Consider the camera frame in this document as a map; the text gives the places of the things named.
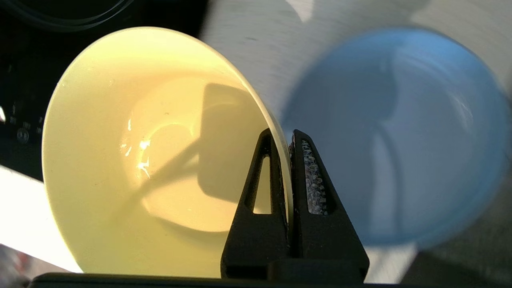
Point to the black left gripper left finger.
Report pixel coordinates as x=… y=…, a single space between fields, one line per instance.
x=256 y=240

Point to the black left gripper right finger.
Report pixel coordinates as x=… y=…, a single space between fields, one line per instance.
x=328 y=240

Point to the yellow-green bowl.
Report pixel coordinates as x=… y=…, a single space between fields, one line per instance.
x=120 y=160

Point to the blue-grey plate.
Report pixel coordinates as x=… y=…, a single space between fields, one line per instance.
x=400 y=140

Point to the black induction cooktop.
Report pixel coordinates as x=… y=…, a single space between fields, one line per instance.
x=32 y=80

